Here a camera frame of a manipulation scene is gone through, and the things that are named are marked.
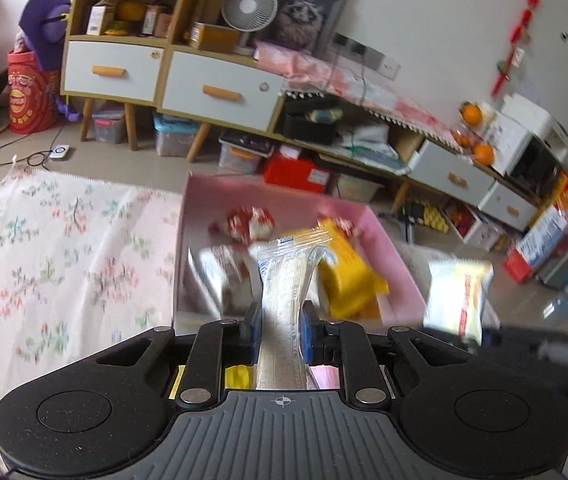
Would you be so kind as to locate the framed cat picture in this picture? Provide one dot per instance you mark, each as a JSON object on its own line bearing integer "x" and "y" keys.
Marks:
{"x": 304, "y": 10}

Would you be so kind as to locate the red printed bag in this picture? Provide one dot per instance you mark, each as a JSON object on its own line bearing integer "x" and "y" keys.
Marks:
{"x": 31, "y": 95}

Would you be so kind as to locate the grey lidded storage bin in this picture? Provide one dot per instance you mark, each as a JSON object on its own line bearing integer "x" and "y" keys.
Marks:
{"x": 108, "y": 127}

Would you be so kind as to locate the yellow packet white label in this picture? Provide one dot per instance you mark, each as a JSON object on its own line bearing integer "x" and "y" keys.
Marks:
{"x": 351, "y": 270}

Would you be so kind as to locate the white desk fan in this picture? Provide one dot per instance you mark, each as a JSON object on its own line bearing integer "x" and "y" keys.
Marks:
{"x": 249, "y": 7}

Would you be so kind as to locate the pink cloth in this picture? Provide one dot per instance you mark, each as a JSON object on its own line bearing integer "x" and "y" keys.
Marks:
{"x": 354, "y": 85}

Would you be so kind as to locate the red hanging ornament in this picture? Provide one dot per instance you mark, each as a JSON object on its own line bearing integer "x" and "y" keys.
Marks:
{"x": 524, "y": 15}

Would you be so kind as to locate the orange fruit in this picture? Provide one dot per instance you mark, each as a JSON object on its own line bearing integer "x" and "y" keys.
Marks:
{"x": 484, "y": 155}
{"x": 473, "y": 114}

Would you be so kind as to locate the small brown box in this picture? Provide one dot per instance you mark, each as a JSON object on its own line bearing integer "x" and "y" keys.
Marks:
{"x": 156, "y": 20}

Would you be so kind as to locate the yellow pack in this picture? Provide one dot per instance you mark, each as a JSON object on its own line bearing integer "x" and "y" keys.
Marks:
{"x": 431, "y": 217}

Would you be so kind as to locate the white printed box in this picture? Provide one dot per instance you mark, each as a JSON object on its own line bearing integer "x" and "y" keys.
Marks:
{"x": 506, "y": 140}

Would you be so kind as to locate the yellow red box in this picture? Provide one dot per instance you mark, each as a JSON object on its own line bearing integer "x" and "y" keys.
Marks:
{"x": 566, "y": 197}

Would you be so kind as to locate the pink cardboard box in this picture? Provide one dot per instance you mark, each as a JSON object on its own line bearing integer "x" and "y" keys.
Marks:
{"x": 264, "y": 195}

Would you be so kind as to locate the white floor device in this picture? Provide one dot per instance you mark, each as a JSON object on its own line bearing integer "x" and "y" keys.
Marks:
{"x": 59, "y": 152}

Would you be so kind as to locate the tall wooden shelf cabinet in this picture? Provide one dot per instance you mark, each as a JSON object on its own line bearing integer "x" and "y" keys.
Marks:
{"x": 173, "y": 20}

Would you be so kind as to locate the clear long cracker packet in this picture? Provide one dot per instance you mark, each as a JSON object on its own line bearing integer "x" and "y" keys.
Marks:
{"x": 284, "y": 290}

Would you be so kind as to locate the red white snack packet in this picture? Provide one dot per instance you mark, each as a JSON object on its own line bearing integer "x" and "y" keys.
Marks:
{"x": 251, "y": 222}

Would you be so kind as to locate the white red carton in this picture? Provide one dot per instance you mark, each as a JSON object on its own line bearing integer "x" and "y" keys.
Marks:
{"x": 474, "y": 227}

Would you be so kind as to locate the white wall socket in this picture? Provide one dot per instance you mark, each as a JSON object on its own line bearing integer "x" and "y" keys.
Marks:
{"x": 391, "y": 67}

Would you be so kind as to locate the wide white cabinet drawer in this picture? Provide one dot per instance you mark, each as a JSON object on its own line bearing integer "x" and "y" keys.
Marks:
{"x": 451, "y": 175}

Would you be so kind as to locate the small white cabinet drawer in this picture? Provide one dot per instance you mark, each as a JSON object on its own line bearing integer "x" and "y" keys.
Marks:
{"x": 509, "y": 200}

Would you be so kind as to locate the black power adapter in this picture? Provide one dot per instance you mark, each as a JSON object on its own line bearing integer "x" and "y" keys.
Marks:
{"x": 404, "y": 225}

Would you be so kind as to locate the black microwave oven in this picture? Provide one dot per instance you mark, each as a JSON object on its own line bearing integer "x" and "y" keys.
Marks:
{"x": 536, "y": 165}

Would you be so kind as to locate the blue lidded storage bin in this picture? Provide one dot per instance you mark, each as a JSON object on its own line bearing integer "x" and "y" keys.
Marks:
{"x": 176, "y": 135}

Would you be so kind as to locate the white yellow snack packet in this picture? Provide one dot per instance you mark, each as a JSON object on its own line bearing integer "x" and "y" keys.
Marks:
{"x": 459, "y": 295}

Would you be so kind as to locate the white foam box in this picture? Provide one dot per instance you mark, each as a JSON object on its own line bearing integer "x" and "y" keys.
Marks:
{"x": 534, "y": 115}

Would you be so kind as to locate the black lidded storage bin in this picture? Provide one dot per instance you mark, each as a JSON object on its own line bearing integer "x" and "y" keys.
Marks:
{"x": 244, "y": 152}

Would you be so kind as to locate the purple plush toy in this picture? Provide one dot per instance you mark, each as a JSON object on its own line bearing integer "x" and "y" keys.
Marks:
{"x": 43, "y": 25}

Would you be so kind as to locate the pile of papers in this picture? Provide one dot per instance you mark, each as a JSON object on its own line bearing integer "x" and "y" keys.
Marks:
{"x": 374, "y": 147}

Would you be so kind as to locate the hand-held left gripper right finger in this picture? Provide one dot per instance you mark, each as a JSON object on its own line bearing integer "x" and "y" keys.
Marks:
{"x": 310, "y": 340}

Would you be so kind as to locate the floral tablecloth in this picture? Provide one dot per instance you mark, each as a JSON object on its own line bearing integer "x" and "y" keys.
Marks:
{"x": 63, "y": 270}

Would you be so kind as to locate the yellow toy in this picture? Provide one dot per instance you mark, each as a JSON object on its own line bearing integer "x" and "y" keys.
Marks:
{"x": 126, "y": 17}

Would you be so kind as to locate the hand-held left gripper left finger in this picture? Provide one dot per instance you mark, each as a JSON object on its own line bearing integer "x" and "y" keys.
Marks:
{"x": 251, "y": 340}

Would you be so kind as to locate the low wooden cabinet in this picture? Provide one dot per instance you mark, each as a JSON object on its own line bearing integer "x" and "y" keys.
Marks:
{"x": 414, "y": 145}

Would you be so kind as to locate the black bag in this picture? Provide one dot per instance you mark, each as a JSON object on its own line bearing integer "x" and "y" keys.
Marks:
{"x": 311, "y": 122}

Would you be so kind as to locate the clear storage bin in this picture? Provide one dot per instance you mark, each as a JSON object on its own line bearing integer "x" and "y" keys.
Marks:
{"x": 359, "y": 187}

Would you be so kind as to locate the white product box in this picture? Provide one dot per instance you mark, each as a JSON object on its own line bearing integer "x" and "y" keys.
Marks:
{"x": 101, "y": 15}

